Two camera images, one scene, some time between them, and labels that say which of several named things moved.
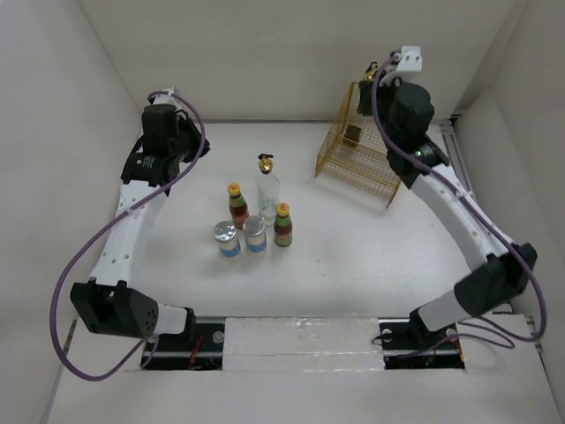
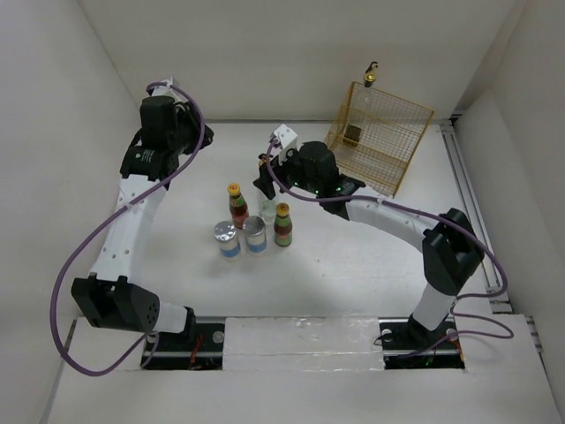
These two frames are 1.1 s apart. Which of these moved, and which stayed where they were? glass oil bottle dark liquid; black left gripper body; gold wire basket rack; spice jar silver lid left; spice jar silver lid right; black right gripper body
Moved: black right gripper body; glass oil bottle dark liquid
Stayed: spice jar silver lid left; spice jar silver lid right; gold wire basket rack; black left gripper body
